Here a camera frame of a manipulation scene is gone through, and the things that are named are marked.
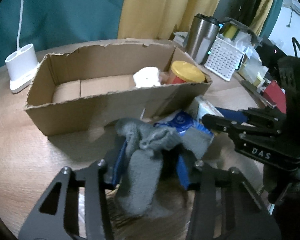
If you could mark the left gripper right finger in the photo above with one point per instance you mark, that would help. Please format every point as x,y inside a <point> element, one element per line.
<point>225,206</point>

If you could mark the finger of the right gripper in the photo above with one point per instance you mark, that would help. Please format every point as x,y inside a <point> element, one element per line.
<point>230,127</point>
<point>240,114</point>

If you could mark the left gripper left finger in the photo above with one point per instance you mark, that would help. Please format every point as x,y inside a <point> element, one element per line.
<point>55,214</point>

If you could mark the blue tissue pack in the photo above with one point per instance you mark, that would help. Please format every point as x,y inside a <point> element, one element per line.
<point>190,119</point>

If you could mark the grey sock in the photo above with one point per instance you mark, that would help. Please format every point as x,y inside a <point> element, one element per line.
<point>146,145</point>

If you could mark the red box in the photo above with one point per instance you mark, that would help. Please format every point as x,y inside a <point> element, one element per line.
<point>274,93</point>

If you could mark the crumpled clear plastic bags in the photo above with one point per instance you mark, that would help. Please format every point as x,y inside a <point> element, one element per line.
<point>252,68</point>

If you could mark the white perforated plastic basket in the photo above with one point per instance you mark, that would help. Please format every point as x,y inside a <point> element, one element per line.
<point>223,59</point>

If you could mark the yellow lid jar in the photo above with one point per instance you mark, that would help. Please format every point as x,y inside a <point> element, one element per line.
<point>182,72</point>

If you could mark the white round roll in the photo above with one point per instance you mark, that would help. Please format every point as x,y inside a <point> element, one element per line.
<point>147,77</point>

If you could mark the yellow green sponge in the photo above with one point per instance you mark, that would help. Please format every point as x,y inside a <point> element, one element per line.
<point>230,31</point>

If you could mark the stainless steel tumbler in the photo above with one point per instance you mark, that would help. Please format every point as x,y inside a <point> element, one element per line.
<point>202,34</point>

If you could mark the brown cardboard box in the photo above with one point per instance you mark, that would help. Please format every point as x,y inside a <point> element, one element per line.
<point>93,85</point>

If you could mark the yellow curtain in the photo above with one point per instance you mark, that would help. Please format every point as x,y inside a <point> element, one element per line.
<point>158,19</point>

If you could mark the white desk lamp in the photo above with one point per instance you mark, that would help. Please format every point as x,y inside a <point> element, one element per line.
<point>22,64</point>

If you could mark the teal curtain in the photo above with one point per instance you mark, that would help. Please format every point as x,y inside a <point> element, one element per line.
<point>52,23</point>

